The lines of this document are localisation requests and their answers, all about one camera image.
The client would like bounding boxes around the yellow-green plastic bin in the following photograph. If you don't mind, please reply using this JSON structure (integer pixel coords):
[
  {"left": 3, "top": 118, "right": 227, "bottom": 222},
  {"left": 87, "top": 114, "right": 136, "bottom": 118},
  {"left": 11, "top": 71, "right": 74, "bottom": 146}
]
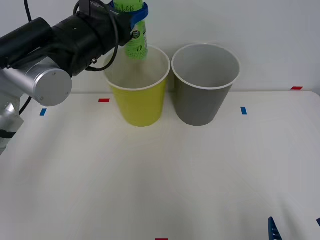
[{"left": 103, "top": 45, "right": 172, "bottom": 128}]

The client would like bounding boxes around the grey plastic bin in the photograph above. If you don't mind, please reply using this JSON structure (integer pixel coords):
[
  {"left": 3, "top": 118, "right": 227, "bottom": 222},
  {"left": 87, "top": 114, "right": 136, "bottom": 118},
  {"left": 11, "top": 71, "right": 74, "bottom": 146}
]
[{"left": 170, "top": 43, "right": 241, "bottom": 127}]

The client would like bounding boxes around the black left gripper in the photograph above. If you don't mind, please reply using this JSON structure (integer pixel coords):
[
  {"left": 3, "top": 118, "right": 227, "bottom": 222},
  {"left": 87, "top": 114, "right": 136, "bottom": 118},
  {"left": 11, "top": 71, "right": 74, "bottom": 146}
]
[{"left": 95, "top": 0, "right": 150, "bottom": 49}]

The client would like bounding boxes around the green apple drink bottle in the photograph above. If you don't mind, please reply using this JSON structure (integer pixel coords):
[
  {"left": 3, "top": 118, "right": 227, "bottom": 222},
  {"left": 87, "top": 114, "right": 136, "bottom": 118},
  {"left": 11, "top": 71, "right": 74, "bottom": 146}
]
[{"left": 113, "top": 0, "right": 150, "bottom": 62}]

